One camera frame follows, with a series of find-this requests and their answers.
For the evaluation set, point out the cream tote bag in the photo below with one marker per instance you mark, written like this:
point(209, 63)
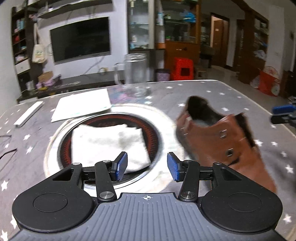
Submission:
point(38, 54)

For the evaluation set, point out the white bar-shaped device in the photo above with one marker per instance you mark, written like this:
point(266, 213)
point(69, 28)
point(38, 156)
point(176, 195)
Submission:
point(27, 113)

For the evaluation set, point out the brown leather shoe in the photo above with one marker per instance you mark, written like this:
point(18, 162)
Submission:
point(208, 139)

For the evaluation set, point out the small wooden stool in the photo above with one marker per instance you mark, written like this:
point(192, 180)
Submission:
point(201, 74)

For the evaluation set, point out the purple floral waste bin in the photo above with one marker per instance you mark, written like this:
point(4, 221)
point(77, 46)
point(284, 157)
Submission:
point(163, 75)

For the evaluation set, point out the black-framed eyeglasses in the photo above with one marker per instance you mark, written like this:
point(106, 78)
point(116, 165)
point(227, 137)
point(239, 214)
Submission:
point(7, 135)

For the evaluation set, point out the wall socket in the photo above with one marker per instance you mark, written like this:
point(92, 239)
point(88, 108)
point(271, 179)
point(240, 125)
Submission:
point(105, 69)

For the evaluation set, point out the wooden cabinet with glass top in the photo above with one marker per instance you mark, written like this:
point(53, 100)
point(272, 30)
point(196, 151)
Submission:
point(182, 51)

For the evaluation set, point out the dark cubby shelf unit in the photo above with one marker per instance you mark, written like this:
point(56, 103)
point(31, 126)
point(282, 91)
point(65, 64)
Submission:
point(29, 69)

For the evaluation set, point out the round black induction cooktop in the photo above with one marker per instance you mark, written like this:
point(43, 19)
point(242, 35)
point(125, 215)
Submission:
point(152, 132)

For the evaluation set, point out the white drawer box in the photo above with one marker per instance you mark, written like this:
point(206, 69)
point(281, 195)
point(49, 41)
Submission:
point(22, 66)

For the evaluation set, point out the black flat-screen television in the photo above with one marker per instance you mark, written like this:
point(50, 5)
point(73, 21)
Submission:
point(79, 39)

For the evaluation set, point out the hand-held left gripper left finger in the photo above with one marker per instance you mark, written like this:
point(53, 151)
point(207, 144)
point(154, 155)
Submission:
point(121, 166)

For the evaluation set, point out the pink box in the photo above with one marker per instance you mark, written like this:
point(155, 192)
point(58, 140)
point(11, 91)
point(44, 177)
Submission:
point(46, 83)

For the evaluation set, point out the clear plastic mug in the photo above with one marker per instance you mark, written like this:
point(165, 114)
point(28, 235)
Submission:
point(135, 74)

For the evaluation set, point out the wooden door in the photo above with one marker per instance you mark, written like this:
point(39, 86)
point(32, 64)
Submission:
point(218, 34)

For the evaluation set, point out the dark low television cabinet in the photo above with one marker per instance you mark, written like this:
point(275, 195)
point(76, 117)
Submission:
point(76, 82)

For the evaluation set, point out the wooden partition shelf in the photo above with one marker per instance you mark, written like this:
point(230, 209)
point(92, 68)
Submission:
point(248, 46)

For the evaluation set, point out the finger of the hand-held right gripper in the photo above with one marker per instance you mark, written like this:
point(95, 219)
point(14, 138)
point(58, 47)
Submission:
point(281, 109)

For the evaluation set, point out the ruled paper stack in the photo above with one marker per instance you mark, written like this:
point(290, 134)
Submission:
point(81, 104)

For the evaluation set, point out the glass display cabinet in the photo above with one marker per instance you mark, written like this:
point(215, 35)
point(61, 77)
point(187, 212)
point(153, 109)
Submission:
point(138, 27)

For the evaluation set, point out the grey star tablecloth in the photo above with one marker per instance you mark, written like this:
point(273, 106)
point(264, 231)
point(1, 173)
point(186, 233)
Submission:
point(161, 99)

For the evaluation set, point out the grey towel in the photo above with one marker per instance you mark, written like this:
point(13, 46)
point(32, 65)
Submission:
point(104, 143)

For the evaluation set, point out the red plastic stool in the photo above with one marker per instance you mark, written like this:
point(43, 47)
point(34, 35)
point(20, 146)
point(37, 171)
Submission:
point(178, 67)

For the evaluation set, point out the dark wall shelf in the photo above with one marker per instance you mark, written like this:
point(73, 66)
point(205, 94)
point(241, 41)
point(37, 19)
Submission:
point(69, 8)

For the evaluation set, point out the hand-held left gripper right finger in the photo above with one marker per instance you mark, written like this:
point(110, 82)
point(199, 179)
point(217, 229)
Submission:
point(173, 166)

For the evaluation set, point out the cardboard box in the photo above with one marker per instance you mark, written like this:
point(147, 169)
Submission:
point(45, 76)

